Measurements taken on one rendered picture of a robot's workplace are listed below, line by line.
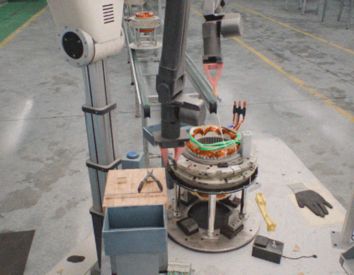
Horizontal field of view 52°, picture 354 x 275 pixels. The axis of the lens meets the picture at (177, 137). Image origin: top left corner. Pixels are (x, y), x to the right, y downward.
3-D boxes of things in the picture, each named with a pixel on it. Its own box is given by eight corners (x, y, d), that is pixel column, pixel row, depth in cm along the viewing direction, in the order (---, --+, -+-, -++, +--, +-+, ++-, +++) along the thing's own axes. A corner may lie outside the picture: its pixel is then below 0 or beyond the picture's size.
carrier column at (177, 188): (181, 214, 143) (180, 168, 133) (174, 214, 142) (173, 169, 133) (180, 210, 145) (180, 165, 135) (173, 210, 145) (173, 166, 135)
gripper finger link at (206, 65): (224, 86, 124) (223, 58, 122) (224, 85, 117) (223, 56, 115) (204, 87, 125) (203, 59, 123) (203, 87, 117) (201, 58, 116)
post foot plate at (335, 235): (332, 247, 129) (332, 246, 129) (330, 231, 137) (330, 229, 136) (359, 252, 127) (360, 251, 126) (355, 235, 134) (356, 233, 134)
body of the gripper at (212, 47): (223, 62, 124) (222, 40, 123) (223, 59, 114) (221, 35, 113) (204, 63, 125) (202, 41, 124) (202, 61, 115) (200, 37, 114)
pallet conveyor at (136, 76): (219, 189, 295) (225, 98, 259) (143, 197, 287) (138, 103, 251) (139, 14, 1154) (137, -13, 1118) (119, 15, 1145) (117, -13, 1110)
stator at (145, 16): (140, 29, 413) (139, 10, 404) (158, 30, 407) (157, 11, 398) (131, 33, 395) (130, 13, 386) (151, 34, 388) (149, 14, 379)
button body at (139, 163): (147, 205, 151) (144, 152, 140) (142, 215, 145) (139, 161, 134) (130, 203, 153) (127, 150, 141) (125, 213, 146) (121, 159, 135)
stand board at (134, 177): (167, 209, 107) (167, 203, 106) (102, 213, 106) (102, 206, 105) (165, 173, 125) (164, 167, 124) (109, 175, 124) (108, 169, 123)
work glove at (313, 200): (340, 216, 144) (341, 211, 143) (308, 220, 142) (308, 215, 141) (310, 182, 165) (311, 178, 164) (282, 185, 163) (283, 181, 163)
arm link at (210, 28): (205, 22, 121) (199, 19, 116) (225, 19, 119) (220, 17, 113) (206, 43, 122) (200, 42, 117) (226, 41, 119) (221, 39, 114)
